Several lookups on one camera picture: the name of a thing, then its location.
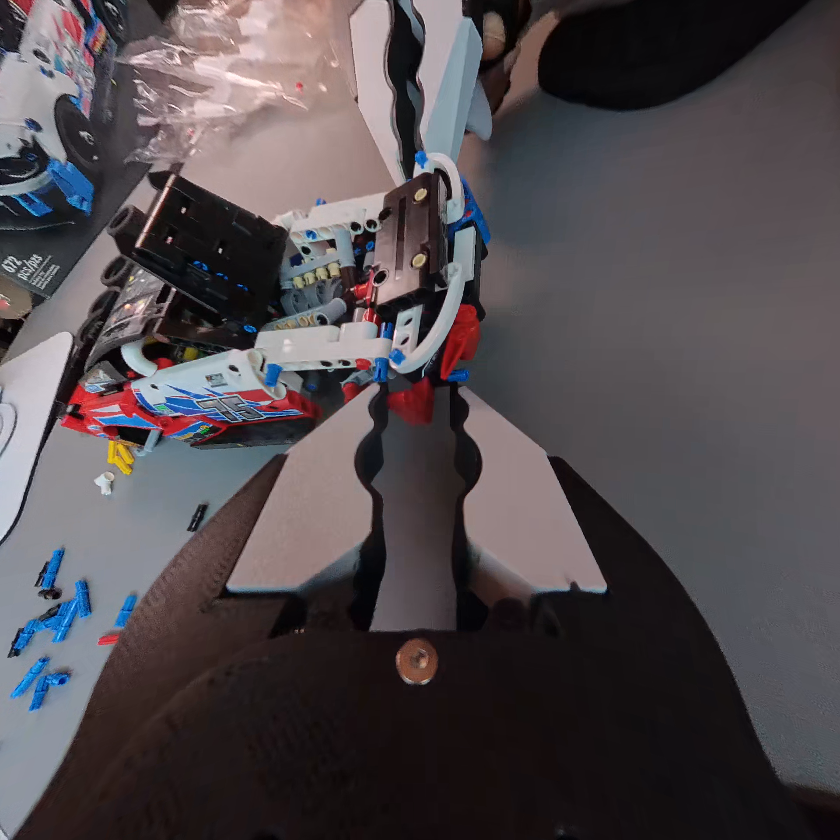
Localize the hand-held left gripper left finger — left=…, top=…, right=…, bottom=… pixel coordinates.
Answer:
left=226, top=382, right=388, bottom=627

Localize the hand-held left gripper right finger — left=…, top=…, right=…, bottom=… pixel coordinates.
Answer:
left=449, top=384, right=609, bottom=598

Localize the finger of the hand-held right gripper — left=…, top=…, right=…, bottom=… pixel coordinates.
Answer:
left=349, top=0, right=417, bottom=187
left=394, top=0, right=484, bottom=163

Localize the brick-built toy race car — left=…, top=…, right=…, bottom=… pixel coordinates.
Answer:
left=59, top=151, right=494, bottom=455

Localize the person's right hand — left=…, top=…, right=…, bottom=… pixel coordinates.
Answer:
left=483, top=0, right=547, bottom=117

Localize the clear plastic bag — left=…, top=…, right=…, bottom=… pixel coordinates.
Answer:
left=115, top=0, right=370, bottom=166

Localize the pile of blue connector pins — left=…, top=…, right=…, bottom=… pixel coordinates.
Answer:
left=7, top=546, right=93, bottom=714

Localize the white instruction booklet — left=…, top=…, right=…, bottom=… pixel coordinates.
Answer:
left=0, top=331, right=74, bottom=544

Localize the printed toy car box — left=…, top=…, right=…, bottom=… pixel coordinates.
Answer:
left=0, top=0, right=156, bottom=311

